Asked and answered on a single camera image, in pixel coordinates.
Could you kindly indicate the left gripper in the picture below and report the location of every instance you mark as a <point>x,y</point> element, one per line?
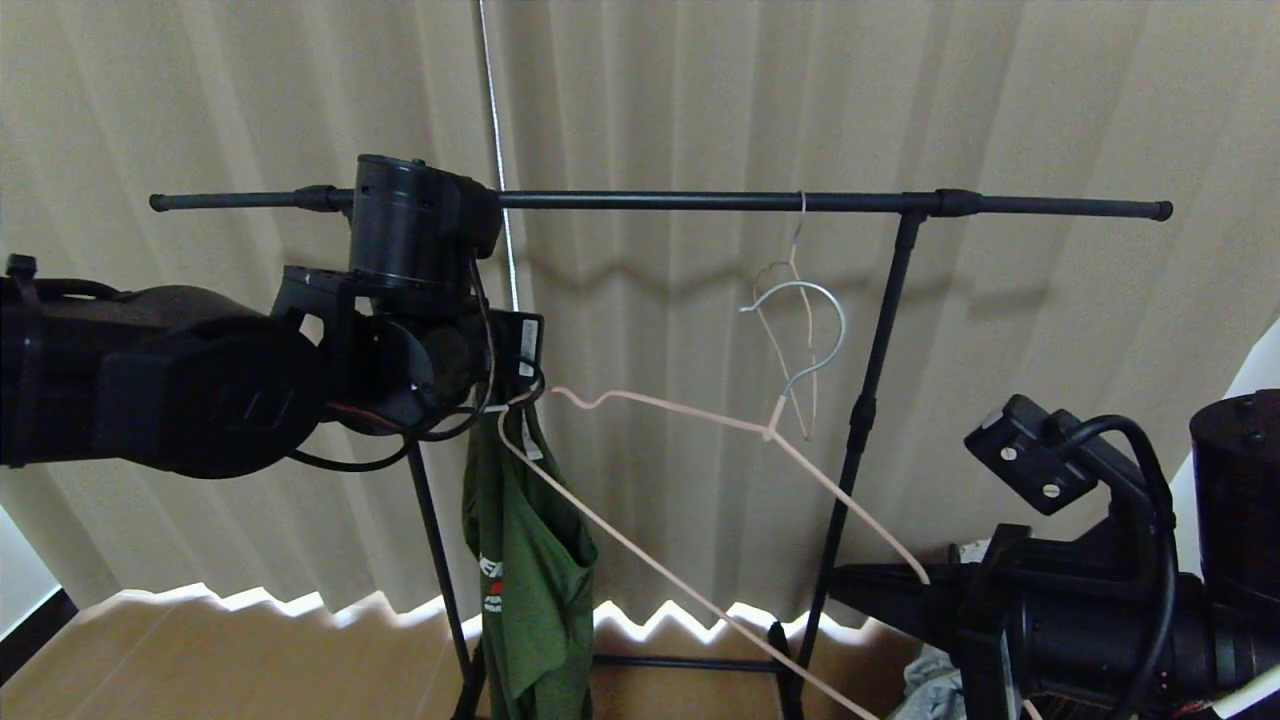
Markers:
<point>420,365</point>

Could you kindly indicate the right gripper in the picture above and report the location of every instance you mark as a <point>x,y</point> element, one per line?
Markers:
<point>1080,630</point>

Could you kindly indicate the green printed shirt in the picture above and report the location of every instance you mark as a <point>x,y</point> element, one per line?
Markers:
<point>530,600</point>

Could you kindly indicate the pink clothes hanger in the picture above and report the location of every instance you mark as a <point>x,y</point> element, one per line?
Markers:
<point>810,380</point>
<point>776,428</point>

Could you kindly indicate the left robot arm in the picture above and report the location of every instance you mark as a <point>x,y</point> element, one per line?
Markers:
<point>200,390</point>

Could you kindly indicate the black clothes rack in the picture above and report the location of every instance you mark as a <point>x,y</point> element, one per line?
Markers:
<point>700,200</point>

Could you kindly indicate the pale grey garment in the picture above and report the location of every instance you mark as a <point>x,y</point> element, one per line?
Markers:
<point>935,685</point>

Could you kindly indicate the beige curtain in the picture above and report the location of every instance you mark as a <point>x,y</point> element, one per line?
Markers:
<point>650,100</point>

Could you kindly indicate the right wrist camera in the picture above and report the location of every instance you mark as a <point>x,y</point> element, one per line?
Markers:
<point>1040,455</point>

